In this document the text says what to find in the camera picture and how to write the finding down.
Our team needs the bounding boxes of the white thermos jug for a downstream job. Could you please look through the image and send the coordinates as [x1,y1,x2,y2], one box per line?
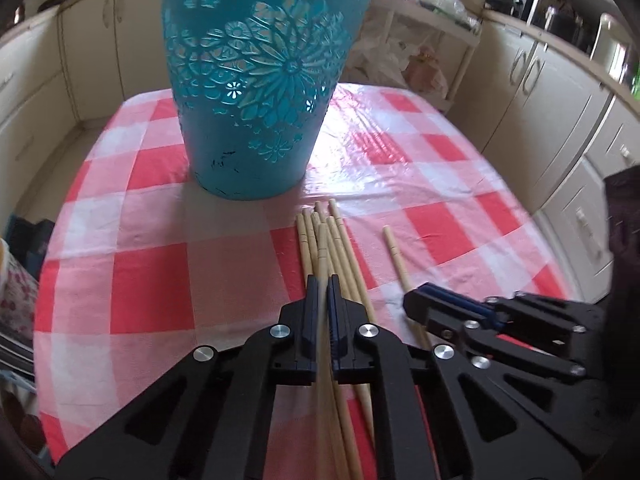
[595,12,633,81]

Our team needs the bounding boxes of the blue perforated plastic basket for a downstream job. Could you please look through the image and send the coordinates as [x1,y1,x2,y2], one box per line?
[159,0,381,201]

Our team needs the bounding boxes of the white plastic bags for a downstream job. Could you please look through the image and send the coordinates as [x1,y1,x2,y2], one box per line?
[350,35,448,101]

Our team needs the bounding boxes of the floral bag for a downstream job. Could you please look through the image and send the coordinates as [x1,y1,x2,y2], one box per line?
[0,240,41,341]

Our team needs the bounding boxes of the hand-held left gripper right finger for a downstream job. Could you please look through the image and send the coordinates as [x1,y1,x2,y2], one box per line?
[327,275,585,480]

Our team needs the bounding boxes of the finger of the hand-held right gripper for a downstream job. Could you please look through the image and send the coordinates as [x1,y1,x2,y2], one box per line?
[403,290,601,382]
[422,284,606,341]

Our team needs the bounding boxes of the dark blue box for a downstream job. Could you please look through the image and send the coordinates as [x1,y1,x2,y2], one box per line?
[7,215,56,281]

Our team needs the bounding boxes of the black cooking pot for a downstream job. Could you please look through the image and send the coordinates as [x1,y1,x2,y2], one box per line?
[545,7,596,53]

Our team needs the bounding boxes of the white drawer cabinet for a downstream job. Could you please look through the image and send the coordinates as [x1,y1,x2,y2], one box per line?
[0,10,83,221]

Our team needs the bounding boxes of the red checked tablecloth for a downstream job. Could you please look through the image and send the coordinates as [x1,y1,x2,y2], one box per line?
[34,82,576,480]

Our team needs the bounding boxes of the bundle of wooden chopsticks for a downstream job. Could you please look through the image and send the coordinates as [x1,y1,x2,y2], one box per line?
[296,200,378,480]

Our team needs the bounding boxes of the pale bamboo chopstick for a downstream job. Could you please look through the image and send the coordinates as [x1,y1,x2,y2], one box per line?
[316,223,337,480]
[382,226,433,351]

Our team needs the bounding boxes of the white trolley rack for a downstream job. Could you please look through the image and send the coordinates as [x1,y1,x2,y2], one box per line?
[367,0,483,116]

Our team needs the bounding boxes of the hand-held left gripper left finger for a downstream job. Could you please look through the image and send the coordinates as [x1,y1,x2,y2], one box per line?
[52,275,321,480]

